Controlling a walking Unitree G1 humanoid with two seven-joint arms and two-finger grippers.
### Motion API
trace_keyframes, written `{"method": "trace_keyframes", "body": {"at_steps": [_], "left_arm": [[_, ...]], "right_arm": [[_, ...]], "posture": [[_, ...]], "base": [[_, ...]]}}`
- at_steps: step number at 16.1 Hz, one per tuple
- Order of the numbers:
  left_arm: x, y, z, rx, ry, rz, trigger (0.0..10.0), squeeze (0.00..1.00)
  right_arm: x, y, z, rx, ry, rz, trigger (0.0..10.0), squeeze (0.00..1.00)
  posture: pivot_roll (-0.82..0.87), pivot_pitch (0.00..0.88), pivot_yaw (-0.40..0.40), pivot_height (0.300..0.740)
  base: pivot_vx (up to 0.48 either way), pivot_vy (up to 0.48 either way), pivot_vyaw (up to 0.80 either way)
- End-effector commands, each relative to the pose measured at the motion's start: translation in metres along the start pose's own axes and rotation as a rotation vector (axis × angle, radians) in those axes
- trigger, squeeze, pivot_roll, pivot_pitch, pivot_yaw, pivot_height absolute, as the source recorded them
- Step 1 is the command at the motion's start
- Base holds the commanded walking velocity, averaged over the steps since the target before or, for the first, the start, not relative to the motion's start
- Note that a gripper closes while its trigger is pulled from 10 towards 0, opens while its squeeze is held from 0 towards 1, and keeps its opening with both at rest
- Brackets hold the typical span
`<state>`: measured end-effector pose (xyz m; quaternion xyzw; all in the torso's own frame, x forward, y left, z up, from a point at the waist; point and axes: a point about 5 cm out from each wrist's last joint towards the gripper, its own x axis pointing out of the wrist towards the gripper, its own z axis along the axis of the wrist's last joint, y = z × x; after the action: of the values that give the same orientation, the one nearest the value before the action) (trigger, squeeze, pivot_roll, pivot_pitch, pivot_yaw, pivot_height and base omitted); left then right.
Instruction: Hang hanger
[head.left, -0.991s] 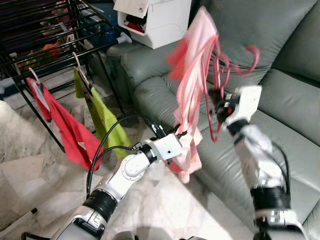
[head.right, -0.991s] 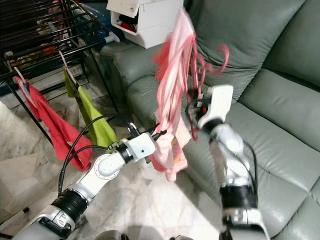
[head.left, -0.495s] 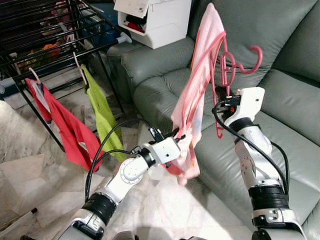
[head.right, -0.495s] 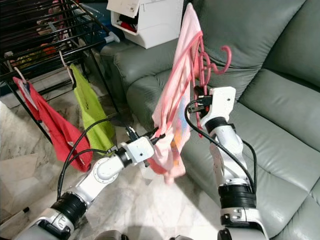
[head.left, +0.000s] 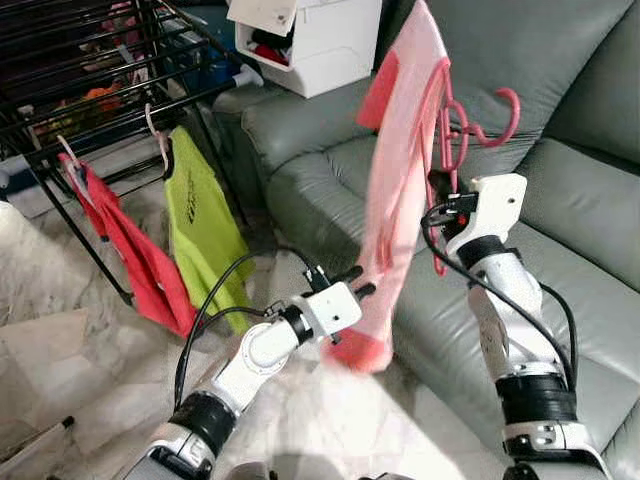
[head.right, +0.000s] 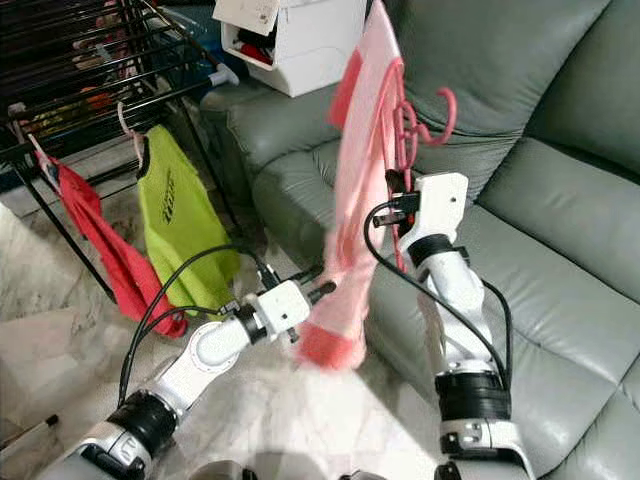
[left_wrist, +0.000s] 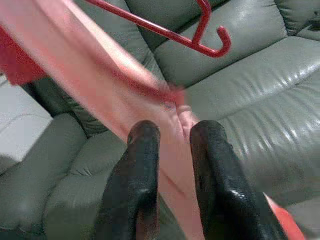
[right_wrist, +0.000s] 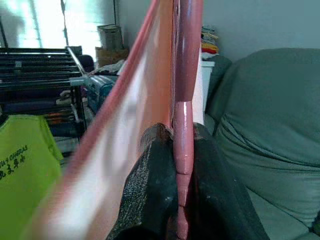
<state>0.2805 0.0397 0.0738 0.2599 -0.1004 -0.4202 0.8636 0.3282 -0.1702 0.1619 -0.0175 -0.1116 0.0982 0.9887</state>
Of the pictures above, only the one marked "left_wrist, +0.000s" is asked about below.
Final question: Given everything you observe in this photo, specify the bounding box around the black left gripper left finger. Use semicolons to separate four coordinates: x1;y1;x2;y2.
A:
93;120;161;240

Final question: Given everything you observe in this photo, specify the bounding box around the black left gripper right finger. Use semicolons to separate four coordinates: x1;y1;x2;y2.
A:
189;119;287;240

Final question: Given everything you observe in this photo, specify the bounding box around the pinkish red plastic hanger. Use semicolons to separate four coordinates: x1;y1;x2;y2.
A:
83;0;233;59

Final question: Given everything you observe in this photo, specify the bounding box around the grey green leather sofa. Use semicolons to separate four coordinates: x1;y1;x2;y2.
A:
0;0;320;240

